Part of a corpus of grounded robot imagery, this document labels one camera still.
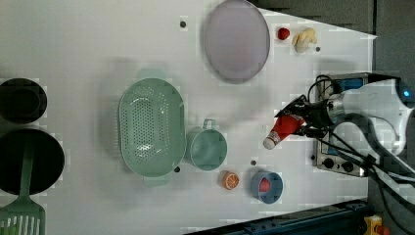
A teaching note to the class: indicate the blue bowl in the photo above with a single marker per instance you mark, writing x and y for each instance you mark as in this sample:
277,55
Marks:
276,187

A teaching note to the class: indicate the red fruit in bowl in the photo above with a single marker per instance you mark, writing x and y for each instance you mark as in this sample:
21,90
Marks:
264,185

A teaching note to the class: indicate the yellow banana bunch toy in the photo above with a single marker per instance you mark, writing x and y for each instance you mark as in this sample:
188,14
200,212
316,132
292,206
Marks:
302,40

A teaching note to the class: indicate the red ketchup bottle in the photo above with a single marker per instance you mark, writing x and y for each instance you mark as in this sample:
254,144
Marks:
283,127

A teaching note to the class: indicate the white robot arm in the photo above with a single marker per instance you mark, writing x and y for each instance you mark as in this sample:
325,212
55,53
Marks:
389,100

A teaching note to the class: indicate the small black pot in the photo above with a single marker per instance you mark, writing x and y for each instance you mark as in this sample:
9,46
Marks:
22,100

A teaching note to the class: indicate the blue metal frame rail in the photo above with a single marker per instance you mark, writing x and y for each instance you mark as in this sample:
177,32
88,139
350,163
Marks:
338,219

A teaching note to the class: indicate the orange slice toy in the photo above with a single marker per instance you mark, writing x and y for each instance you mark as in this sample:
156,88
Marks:
230,180

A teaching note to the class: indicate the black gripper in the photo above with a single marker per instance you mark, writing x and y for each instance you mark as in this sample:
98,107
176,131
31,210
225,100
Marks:
316,119

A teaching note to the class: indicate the silver toaster oven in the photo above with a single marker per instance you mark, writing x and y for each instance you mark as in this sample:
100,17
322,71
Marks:
348,144

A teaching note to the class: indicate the red strawberry toy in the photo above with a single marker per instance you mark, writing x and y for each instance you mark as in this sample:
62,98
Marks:
283,33

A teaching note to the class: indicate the green slotted spatula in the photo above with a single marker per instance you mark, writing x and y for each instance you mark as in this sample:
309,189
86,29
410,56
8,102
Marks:
23,216

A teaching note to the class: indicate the green perforated colander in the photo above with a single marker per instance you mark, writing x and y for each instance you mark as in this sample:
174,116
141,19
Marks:
151,127

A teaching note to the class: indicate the green cup with handle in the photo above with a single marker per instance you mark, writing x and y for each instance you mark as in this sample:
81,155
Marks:
206,146

